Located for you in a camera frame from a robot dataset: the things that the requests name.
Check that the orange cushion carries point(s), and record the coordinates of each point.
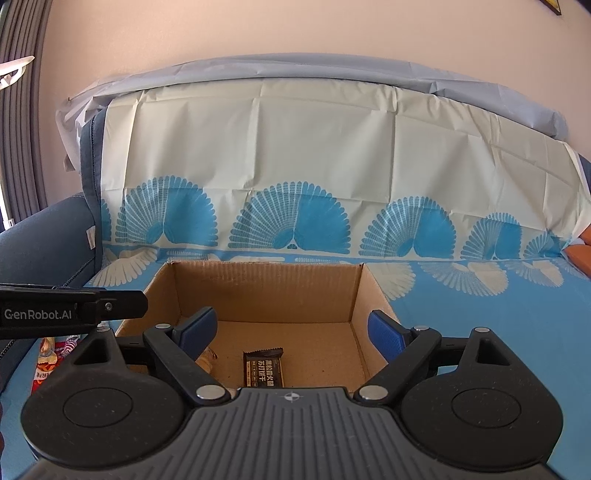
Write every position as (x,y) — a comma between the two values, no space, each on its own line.
(579,252)

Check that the brown cardboard box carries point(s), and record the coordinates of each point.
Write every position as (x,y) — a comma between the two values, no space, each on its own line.
(318,314)

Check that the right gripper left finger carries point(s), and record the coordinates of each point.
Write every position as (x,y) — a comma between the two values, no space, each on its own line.
(173,354)

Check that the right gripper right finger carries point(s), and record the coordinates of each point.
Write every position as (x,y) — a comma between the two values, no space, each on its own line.
(407,353)

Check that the grey curtain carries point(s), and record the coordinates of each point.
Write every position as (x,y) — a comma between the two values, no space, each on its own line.
(23,28)

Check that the framed wall picture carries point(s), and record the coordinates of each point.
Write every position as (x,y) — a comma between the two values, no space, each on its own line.
(553,5)

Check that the red chips snack bag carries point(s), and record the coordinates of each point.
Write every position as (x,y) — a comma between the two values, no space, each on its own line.
(42,371)

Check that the clear bag of cookies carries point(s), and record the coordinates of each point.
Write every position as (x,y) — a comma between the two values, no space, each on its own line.
(207,360)

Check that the blue white patterned cover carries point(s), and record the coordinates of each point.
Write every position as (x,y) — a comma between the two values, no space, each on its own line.
(460,195)

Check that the yellow cone snack packet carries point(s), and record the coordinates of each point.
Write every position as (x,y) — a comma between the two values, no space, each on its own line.
(47,356)

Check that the blue fabric sofa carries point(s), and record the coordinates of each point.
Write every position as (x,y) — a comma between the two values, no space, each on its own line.
(61,246)

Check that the purple snack bar wrapper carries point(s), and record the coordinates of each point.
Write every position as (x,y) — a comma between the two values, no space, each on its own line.
(69,344)

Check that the black chocolate biscuit packet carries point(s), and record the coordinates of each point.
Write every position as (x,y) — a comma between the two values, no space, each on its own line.
(263,369)

